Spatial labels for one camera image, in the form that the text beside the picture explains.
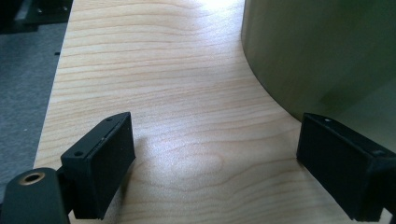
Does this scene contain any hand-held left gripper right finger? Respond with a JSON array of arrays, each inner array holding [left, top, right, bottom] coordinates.
[[296, 112, 396, 222]]

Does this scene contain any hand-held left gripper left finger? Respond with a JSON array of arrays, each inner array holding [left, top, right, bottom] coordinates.
[[56, 111, 136, 220]]

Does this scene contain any green round bin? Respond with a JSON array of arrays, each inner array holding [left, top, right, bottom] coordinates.
[[241, 0, 396, 154]]

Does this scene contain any black stand base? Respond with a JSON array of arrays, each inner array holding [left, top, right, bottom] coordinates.
[[0, 0, 75, 35]]

